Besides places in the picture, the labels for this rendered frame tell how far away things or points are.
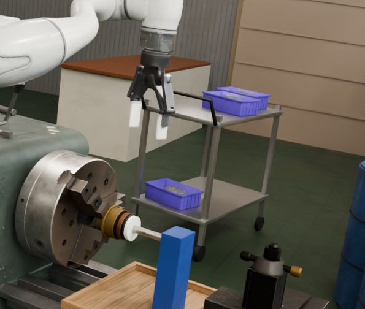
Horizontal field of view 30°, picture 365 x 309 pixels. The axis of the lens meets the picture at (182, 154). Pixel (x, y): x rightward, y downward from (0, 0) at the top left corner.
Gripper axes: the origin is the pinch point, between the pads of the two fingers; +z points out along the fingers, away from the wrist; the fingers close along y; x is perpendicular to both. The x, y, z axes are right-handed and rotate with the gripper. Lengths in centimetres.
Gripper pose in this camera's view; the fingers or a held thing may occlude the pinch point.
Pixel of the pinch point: (146, 129)
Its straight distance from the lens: 180.0
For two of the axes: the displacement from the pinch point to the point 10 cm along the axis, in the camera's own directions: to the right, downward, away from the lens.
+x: 8.2, -0.3, 5.7
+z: -1.3, 9.6, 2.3
